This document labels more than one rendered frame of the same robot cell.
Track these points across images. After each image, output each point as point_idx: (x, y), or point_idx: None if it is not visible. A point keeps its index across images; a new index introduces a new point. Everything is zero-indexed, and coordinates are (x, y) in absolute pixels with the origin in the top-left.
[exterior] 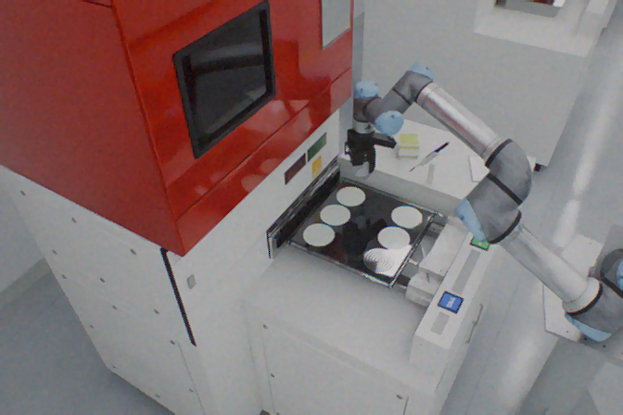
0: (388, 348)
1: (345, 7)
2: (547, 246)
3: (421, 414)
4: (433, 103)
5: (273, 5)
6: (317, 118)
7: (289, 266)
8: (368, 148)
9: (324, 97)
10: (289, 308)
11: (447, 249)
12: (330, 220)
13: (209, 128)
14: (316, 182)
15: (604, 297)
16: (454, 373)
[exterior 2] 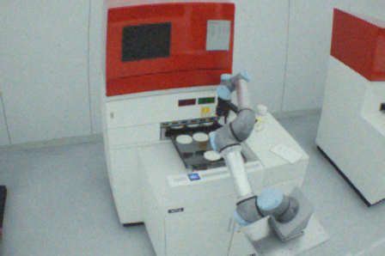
0: (165, 188)
1: (224, 40)
2: (241, 167)
3: (160, 219)
4: (237, 86)
5: (174, 24)
6: (199, 80)
7: (166, 148)
8: (224, 108)
9: (206, 73)
10: (148, 158)
11: None
12: (196, 137)
13: (131, 54)
14: (204, 120)
15: (249, 202)
16: (222, 248)
